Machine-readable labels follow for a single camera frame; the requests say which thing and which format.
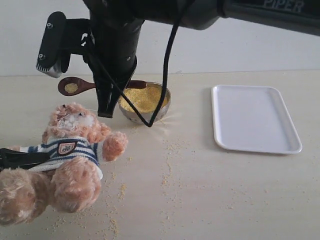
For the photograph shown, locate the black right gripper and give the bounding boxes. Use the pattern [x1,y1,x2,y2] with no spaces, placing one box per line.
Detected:
[83,0,144,118]

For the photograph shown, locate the dark red wooden spoon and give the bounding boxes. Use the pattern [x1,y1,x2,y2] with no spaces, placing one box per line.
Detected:
[57,76,147,97]

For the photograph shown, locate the plush teddy bear striped sweater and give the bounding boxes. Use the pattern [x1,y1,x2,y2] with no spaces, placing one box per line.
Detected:
[0,102,128,226]

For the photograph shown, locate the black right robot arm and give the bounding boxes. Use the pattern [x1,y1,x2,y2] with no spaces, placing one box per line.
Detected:
[84,0,320,118]

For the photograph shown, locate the yellow millet grains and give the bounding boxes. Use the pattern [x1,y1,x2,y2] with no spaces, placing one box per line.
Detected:
[124,84,162,113]

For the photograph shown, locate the steel bowl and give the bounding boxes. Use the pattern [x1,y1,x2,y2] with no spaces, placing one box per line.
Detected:
[118,81,171,125]

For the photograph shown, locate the white rectangular plastic tray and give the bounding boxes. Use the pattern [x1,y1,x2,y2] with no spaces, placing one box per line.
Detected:
[211,84,303,155]

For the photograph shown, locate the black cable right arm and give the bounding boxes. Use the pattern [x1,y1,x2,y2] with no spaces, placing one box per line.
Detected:
[84,0,190,128]

